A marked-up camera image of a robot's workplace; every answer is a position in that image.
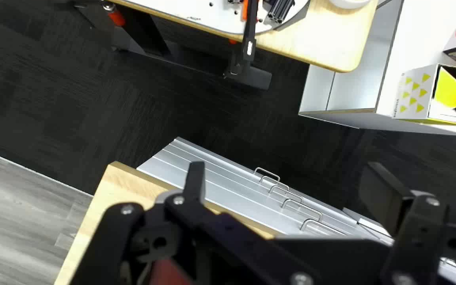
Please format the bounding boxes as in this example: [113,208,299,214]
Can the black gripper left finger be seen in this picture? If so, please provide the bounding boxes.
[71,160,313,285]

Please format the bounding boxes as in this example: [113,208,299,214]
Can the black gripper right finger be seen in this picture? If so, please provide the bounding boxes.
[357,160,456,285]

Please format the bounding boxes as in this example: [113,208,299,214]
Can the white box yellow triangles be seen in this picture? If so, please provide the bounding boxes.
[392,64,456,127]

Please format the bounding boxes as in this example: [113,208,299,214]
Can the white shelf unit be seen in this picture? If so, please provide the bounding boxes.
[297,0,456,140]

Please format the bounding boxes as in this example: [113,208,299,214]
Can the black stand with orange clamps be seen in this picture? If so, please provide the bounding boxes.
[71,0,273,92]

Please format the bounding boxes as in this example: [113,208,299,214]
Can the light wooden side table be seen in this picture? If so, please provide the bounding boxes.
[107,0,379,75]

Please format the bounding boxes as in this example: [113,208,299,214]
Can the white round board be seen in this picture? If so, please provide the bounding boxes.
[126,0,313,38]

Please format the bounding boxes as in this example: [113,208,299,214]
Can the white round object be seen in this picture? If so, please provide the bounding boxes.
[326,0,373,11]

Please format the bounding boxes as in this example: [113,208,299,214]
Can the black ribbed part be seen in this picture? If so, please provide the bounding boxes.
[261,0,296,26]

